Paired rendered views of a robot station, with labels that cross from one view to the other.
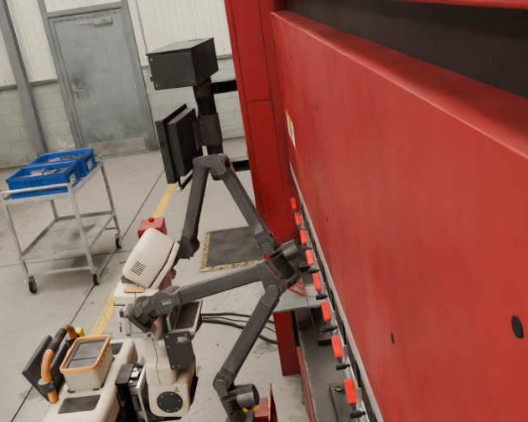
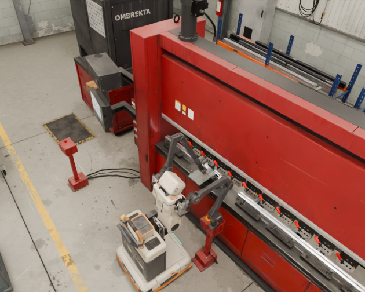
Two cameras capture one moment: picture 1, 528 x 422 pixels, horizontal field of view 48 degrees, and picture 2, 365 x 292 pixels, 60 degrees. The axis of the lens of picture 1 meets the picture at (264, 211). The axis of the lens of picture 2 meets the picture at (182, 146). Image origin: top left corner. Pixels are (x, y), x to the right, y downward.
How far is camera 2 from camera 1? 2.29 m
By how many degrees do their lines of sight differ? 42
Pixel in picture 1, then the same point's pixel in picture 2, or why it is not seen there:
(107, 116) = not seen: outside the picture
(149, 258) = (180, 185)
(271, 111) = (157, 95)
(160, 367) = (175, 218)
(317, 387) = (230, 204)
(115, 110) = not seen: outside the picture
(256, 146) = (150, 110)
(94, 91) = not seen: outside the picture
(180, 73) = (115, 83)
